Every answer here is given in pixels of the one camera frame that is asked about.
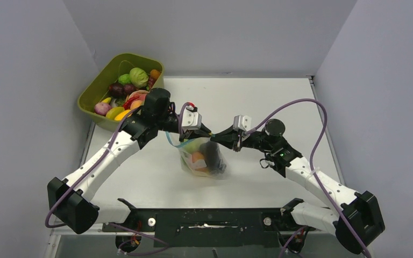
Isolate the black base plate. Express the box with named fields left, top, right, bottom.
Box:
left=102, top=208, right=300, bottom=248

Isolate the orange tangerine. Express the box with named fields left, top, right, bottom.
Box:
left=149, top=69, right=161, bottom=81

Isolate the orange apricot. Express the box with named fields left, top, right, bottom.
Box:
left=130, top=99, right=143, bottom=110

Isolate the pink red onion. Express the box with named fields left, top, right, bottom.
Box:
left=94, top=102, right=112, bottom=117

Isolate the watermelon slice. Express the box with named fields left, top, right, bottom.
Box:
left=126, top=90, right=149, bottom=101

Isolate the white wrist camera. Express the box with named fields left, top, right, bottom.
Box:
left=180, top=102, right=202, bottom=131
left=232, top=115, right=252, bottom=132

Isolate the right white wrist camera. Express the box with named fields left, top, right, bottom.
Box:
left=232, top=115, right=252, bottom=132

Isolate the green cabbage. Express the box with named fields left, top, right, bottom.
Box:
left=129, top=67, right=149, bottom=88
left=182, top=138, right=208, bottom=154

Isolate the yellow banana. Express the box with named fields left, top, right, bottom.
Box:
left=101, top=97, right=112, bottom=104

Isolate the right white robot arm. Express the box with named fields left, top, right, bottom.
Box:
left=210, top=119, right=385, bottom=254

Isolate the yellow mango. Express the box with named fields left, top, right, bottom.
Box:
left=114, top=110, right=132, bottom=121

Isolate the olive green plastic bin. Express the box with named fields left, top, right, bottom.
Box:
left=77, top=53, right=165, bottom=132

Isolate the red chili pepper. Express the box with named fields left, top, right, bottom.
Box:
left=123, top=96, right=139, bottom=110

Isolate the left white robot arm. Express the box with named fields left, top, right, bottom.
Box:
left=45, top=88, right=212, bottom=234

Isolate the purple eggplant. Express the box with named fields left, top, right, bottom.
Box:
left=204, top=141, right=226, bottom=173

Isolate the red grape bunch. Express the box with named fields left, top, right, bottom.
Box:
left=147, top=77, right=156, bottom=90

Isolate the clear zip top bag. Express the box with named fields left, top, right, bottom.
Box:
left=166, top=132, right=230, bottom=179

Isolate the orange peach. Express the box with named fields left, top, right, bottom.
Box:
left=191, top=152, right=204, bottom=163

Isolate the lime green fruit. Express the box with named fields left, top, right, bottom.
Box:
left=118, top=73, right=132, bottom=85

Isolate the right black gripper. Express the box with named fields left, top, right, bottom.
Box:
left=211, top=125, right=274, bottom=152

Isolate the dark red apple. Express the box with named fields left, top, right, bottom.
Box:
left=108, top=82, right=125, bottom=98

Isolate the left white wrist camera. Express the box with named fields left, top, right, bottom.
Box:
left=180, top=102, right=202, bottom=131

